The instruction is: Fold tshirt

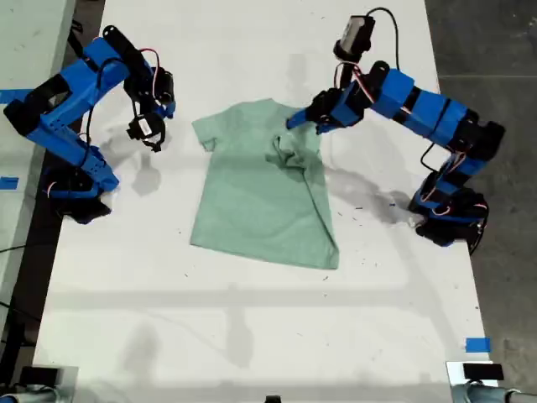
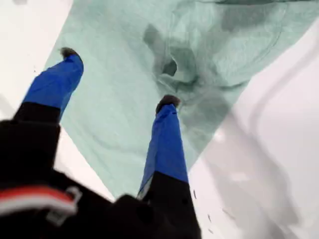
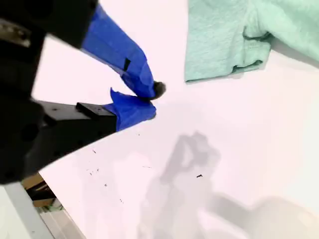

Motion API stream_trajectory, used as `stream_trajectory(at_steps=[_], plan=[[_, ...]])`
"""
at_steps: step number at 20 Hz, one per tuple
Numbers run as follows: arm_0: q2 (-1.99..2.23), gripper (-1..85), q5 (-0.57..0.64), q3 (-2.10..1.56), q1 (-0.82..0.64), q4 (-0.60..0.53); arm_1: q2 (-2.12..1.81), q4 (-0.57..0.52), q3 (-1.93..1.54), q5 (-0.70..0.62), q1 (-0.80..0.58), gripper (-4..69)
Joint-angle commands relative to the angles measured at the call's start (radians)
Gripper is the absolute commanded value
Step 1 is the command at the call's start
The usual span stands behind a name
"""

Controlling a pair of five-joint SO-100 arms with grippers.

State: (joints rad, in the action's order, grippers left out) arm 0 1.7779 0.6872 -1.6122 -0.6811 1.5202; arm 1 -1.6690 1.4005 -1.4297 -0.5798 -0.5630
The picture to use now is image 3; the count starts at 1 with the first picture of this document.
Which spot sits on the pale grey side table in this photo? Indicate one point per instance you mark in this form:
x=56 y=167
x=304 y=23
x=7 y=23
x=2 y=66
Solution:
x=10 y=219

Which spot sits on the pale green T-shirt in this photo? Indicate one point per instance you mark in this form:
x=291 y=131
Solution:
x=219 y=37

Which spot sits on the brown cardboard box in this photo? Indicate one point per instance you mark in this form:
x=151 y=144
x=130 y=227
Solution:
x=33 y=179

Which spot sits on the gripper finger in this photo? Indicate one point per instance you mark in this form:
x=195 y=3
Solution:
x=117 y=47
x=129 y=112

